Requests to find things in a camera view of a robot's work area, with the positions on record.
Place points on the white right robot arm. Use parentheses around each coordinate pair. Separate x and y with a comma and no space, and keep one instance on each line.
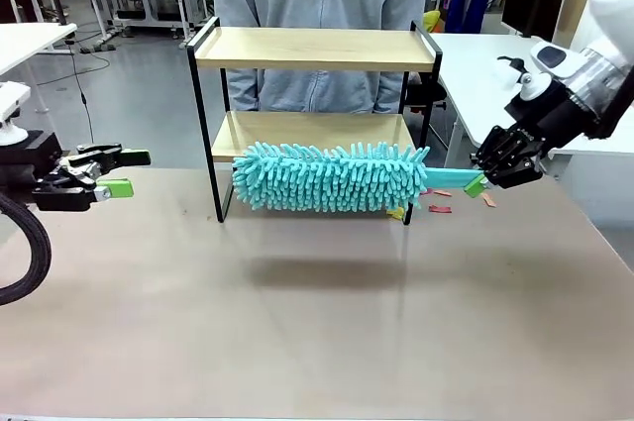
(614,5)

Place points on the white side desk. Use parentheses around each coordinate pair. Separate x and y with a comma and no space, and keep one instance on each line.
(30,39)

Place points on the small orange-red paper scrap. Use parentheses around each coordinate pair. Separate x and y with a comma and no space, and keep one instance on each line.
(490,200)

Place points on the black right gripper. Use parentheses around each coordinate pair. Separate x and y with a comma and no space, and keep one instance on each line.
(550,114)

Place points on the long red paper scrap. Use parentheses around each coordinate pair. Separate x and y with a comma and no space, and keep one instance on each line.
(440,209)

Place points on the teal microfibre duster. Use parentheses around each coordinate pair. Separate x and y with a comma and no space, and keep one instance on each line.
(322,178)

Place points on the person's right forearm grey sleeve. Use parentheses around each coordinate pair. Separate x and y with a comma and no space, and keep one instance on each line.
(243,89)

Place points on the yellow-green background object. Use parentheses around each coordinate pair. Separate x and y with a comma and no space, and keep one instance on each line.
(431,20)

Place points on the black monitor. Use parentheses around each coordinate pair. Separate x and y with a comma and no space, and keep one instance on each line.
(535,0)

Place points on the large white curved-edge table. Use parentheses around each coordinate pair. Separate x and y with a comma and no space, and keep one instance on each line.
(475,84)

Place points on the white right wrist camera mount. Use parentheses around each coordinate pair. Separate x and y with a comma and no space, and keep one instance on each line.
(535,86)

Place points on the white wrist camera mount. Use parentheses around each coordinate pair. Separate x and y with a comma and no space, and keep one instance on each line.
(535,86)
(10,109)

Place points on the black office chair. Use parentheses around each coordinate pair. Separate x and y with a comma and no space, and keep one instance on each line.
(431,94)

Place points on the person's left forearm grey sleeve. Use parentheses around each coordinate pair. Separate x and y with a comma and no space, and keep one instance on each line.
(386,91)

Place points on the brown leaning board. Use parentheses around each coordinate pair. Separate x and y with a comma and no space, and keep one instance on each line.
(579,0)

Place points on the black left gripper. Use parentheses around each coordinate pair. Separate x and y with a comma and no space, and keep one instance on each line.
(27,163)

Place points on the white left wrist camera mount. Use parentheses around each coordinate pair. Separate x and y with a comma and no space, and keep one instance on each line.
(10,109)

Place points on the black frame wooden two-tier shelf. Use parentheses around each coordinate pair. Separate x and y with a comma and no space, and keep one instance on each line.
(307,58)

